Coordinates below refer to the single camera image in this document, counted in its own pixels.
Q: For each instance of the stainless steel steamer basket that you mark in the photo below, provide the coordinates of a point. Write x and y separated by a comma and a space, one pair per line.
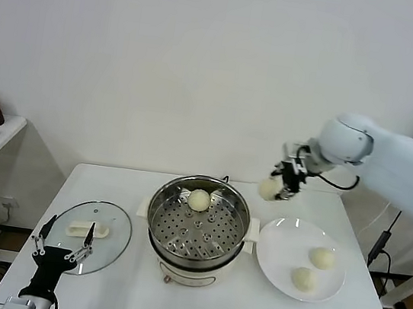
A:
195, 237

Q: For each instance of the white side table with laptop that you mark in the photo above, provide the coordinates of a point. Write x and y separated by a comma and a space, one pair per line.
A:
411, 283

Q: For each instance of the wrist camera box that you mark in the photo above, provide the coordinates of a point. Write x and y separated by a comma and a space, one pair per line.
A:
18, 305
294, 153

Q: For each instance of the glass pot lid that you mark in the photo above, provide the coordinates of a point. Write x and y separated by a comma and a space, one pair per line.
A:
101, 247

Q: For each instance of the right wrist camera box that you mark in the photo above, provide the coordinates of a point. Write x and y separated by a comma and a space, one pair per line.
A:
294, 153

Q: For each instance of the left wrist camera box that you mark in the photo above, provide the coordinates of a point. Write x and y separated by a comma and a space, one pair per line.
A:
18, 305

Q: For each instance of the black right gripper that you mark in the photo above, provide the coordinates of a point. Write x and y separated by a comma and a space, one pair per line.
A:
293, 176

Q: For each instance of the white steamed baozi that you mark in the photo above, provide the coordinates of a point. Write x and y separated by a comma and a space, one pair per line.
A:
322, 258
303, 279
199, 200
267, 190

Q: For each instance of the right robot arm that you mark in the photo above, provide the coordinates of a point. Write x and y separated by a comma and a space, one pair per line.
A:
401, 166

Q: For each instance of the white wall socket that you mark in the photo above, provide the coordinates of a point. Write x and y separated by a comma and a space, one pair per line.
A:
11, 203

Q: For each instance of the white electric cooking pot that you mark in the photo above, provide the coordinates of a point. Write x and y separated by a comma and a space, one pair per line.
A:
189, 277

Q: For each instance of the white round plate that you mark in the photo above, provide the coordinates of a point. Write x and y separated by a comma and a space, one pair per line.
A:
276, 256

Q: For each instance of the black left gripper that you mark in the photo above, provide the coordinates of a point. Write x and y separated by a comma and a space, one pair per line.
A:
50, 263

